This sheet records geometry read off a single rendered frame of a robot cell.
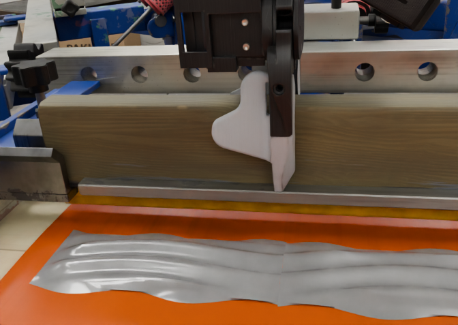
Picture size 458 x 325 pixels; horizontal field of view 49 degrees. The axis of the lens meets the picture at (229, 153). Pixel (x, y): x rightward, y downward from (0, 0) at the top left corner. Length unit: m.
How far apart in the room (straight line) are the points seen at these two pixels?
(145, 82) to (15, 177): 0.25
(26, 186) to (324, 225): 0.25
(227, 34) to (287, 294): 0.18
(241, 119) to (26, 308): 0.20
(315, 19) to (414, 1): 0.31
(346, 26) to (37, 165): 0.39
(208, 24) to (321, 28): 0.32
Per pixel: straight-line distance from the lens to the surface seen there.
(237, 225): 0.42
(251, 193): 0.39
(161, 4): 1.00
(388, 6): 0.34
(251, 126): 0.36
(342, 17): 0.64
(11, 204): 0.51
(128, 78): 0.65
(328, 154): 0.38
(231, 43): 0.35
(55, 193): 0.45
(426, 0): 0.35
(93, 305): 0.37
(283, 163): 0.36
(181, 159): 0.40
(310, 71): 0.60
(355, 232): 0.41
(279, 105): 0.33
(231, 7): 0.34
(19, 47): 0.74
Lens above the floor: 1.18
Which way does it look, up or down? 25 degrees down
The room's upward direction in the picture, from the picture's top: 4 degrees counter-clockwise
